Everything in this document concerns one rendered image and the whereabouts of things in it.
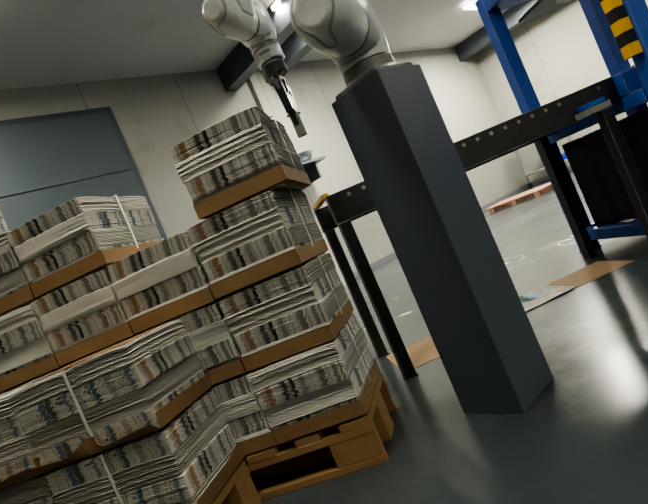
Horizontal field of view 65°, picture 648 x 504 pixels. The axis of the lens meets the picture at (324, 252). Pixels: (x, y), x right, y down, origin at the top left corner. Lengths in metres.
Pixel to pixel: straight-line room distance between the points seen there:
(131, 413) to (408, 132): 1.00
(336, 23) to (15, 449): 1.35
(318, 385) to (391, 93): 0.83
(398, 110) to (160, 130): 5.29
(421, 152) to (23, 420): 1.25
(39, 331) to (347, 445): 1.03
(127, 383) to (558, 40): 10.97
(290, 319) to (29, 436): 0.73
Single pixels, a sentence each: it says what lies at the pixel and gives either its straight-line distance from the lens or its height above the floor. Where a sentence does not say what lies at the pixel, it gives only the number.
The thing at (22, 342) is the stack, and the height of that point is 0.72.
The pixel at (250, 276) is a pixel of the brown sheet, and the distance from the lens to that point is 1.46.
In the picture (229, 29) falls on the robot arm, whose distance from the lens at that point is 1.53.
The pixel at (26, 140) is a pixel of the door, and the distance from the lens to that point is 6.00.
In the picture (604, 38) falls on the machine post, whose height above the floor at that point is 1.07.
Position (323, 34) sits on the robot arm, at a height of 1.10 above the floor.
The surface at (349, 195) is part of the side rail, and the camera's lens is 2.04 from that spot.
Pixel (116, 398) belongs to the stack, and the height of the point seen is 0.49.
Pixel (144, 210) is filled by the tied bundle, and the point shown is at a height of 1.00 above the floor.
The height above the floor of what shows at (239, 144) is 0.98.
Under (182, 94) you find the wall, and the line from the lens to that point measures 6.91.
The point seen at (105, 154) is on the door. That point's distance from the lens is 6.12.
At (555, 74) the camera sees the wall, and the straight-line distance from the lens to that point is 11.68.
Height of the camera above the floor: 0.63
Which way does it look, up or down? 1 degrees down
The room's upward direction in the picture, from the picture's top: 23 degrees counter-clockwise
